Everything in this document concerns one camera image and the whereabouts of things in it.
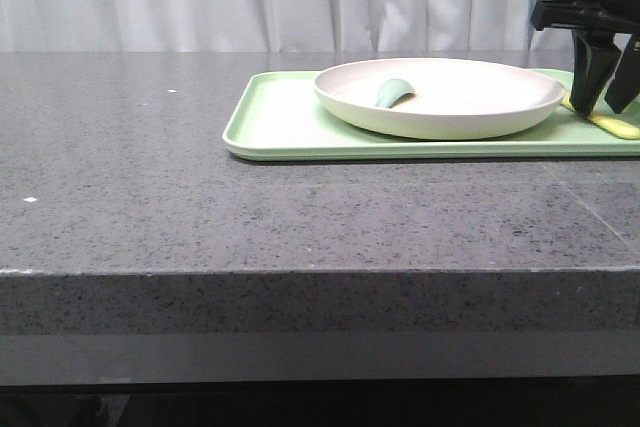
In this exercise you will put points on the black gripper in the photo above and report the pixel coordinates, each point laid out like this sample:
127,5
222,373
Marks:
594,25

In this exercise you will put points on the yellow plastic fork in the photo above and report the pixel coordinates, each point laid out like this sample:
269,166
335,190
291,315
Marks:
624,125

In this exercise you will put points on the beige round plate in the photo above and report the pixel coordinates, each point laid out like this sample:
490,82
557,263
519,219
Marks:
454,99

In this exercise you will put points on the green plastic spoon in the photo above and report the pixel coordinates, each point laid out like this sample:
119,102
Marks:
392,92

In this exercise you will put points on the light green serving tray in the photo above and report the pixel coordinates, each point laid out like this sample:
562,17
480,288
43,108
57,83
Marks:
278,118

